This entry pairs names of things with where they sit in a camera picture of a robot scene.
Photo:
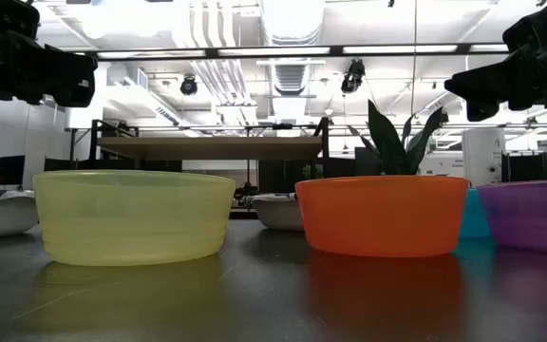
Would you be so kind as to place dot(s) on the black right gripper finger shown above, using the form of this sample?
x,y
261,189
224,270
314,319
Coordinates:
x,y
484,85
481,109

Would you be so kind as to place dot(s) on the blue plastic bowl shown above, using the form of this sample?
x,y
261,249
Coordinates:
x,y
473,216

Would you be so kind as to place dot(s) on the purple plastic bowl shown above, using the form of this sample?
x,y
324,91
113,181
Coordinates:
x,y
534,216

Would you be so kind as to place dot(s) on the orange plastic bowl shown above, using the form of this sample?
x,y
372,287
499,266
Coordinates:
x,y
382,216

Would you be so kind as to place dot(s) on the yellow translucent plastic bowl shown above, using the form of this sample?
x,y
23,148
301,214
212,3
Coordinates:
x,y
133,218

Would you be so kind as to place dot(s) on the white cylindrical column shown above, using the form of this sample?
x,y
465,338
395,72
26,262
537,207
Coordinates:
x,y
483,157

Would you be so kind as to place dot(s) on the black monitor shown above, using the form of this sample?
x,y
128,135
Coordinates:
x,y
8,170

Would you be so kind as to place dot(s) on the black partition panels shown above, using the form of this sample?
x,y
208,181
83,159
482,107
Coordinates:
x,y
539,167

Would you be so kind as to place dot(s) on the green plant in white pot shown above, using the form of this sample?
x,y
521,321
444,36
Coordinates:
x,y
392,147

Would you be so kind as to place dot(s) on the round black ceiling fixture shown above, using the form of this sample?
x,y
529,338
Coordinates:
x,y
188,86

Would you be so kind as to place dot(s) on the black beam with light strip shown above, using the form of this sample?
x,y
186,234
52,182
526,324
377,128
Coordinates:
x,y
273,51

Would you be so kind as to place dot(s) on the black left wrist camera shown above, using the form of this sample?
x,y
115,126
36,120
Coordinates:
x,y
3,19

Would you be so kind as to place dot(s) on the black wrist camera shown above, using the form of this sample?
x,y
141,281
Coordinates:
x,y
544,26
3,19

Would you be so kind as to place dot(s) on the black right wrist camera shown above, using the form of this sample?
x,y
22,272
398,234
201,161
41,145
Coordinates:
x,y
544,26

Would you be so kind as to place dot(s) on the black overhead camera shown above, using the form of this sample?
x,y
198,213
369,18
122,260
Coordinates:
x,y
353,76

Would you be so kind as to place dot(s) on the wooden shelf with black frame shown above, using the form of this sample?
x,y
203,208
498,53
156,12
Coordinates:
x,y
212,148

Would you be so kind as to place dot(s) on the silver ventilation duct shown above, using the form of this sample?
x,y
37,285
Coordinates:
x,y
291,76

